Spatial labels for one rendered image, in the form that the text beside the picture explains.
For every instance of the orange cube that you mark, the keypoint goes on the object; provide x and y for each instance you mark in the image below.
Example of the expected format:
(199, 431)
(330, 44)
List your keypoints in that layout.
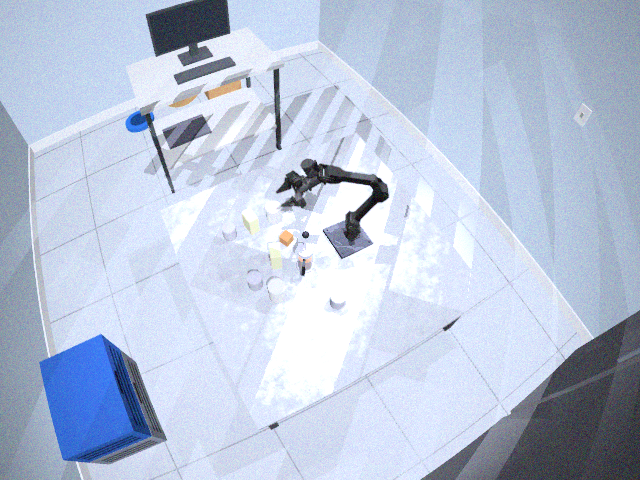
(286, 238)

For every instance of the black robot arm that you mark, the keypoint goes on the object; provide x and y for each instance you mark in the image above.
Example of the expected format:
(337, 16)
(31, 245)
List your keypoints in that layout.
(335, 175)

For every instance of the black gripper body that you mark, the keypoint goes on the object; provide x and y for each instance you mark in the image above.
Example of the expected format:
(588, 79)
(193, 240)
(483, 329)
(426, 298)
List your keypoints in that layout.
(299, 191)

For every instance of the grey cylinder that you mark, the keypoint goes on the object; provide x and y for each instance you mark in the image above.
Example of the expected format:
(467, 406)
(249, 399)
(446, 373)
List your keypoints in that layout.
(229, 231)
(255, 280)
(338, 299)

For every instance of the glass french press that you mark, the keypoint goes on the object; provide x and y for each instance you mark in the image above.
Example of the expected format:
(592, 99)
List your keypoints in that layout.
(305, 256)

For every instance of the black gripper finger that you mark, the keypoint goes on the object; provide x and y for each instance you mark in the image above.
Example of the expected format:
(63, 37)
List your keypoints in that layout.
(284, 187)
(290, 202)

